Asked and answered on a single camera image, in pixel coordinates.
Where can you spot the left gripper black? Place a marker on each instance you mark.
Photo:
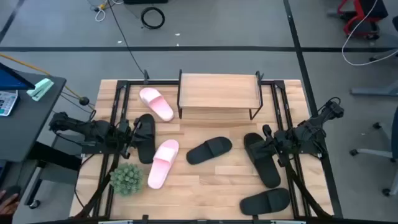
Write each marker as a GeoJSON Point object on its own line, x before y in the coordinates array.
{"type": "Point", "coordinates": [130, 140]}

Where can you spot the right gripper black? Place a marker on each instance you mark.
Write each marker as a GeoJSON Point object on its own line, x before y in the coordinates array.
{"type": "Point", "coordinates": [283, 141]}

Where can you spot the black slide sandal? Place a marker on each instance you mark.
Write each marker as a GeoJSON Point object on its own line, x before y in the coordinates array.
{"type": "Point", "coordinates": [264, 202]}
{"type": "Point", "coordinates": [208, 150]}
{"type": "Point", "coordinates": [146, 149]}
{"type": "Point", "coordinates": [264, 168]}

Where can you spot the pink slide sandal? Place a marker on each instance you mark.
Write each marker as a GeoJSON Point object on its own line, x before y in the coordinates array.
{"type": "Point", "coordinates": [157, 104]}
{"type": "Point", "coordinates": [163, 163]}

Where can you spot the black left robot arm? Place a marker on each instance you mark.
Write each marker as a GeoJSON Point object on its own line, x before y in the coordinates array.
{"type": "Point", "coordinates": [93, 129]}

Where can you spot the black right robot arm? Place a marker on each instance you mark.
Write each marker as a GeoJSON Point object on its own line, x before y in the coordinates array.
{"type": "Point", "coordinates": [311, 132]}

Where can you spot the wooden shelf black metal legs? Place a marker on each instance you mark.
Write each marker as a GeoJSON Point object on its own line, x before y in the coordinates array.
{"type": "Point", "coordinates": [219, 90]}

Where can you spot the green artificial plant ball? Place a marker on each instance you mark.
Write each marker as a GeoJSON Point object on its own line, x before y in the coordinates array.
{"type": "Point", "coordinates": [127, 180]}

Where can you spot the black round knob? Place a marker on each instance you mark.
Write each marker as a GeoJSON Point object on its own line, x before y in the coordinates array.
{"type": "Point", "coordinates": [84, 100]}

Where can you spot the office chair grey base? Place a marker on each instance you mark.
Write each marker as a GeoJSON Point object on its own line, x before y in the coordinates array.
{"type": "Point", "coordinates": [373, 152]}

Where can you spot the mint green stapler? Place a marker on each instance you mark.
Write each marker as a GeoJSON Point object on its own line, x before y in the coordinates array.
{"type": "Point", "coordinates": [40, 89]}

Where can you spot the black desk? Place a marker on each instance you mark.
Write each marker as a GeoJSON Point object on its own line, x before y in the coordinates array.
{"type": "Point", "coordinates": [28, 124]}

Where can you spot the grey desk foot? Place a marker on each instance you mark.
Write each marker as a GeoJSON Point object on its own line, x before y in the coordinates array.
{"type": "Point", "coordinates": [373, 91]}

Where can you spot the white calculator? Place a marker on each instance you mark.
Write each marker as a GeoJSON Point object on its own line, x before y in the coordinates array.
{"type": "Point", "coordinates": [7, 102]}

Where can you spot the blue screen monitor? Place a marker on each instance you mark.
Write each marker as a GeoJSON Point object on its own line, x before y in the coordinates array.
{"type": "Point", "coordinates": [12, 79]}

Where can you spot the person's hand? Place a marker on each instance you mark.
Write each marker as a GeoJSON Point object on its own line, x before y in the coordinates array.
{"type": "Point", "coordinates": [7, 203]}

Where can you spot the red and black chair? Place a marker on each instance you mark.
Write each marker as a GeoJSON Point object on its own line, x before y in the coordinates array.
{"type": "Point", "coordinates": [357, 18]}

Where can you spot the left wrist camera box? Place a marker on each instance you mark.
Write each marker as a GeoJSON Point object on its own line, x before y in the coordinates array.
{"type": "Point", "coordinates": [124, 126]}

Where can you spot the black metal table frame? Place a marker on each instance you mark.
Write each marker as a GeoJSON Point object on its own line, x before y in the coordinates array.
{"type": "Point", "coordinates": [155, 82]}

